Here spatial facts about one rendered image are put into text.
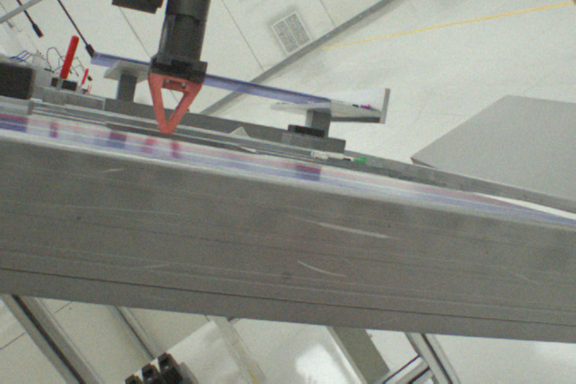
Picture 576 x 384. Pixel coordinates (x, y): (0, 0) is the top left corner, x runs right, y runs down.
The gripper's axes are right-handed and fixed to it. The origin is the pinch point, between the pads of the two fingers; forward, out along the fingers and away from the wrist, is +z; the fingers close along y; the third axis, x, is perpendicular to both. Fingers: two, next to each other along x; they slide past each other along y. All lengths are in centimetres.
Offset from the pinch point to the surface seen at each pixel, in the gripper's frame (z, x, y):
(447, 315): 6, 8, 60
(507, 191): -0.1, 29.0, 34.4
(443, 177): -0.1, 29.0, 22.4
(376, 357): 41, 56, -33
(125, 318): 53, 7, -83
